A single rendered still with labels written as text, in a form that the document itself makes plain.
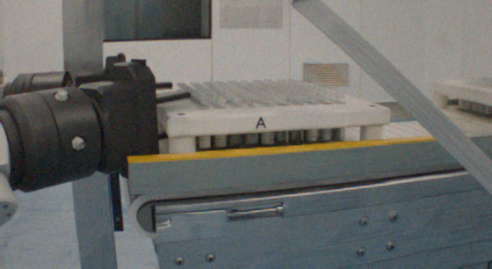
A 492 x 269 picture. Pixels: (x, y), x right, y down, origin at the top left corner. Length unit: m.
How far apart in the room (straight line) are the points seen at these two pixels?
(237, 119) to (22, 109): 0.21
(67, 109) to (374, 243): 0.37
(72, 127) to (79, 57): 0.32
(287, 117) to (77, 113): 0.21
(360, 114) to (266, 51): 5.07
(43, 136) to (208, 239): 0.20
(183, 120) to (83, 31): 0.30
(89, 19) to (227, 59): 4.83
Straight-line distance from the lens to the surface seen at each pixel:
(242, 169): 0.50
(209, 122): 0.50
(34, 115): 0.44
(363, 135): 0.58
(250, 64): 5.59
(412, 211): 0.61
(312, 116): 0.54
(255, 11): 5.54
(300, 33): 5.71
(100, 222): 0.81
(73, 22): 0.75
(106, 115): 0.48
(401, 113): 0.90
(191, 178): 0.49
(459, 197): 0.65
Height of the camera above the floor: 1.02
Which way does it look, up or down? 12 degrees down
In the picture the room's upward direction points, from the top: straight up
